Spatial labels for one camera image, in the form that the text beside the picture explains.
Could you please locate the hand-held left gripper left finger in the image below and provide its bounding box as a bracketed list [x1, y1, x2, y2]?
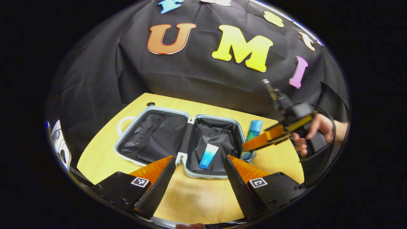
[90, 155, 176, 220]

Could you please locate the light blue suitcase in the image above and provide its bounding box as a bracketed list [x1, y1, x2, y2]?
[114, 106, 257, 179]

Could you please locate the white printed board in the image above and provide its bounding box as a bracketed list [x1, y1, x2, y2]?
[50, 119, 72, 171]

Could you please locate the white and blue tube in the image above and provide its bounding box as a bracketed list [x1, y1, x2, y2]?
[198, 143, 219, 169]

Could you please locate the black backdrop cloth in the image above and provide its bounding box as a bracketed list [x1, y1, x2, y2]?
[46, 0, 350, 188]

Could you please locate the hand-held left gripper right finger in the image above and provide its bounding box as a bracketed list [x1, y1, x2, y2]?
[224, 155, 307, 221]

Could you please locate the green bottle with blue cap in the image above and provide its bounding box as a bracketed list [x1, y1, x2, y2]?
[240, 120, 264, 160]

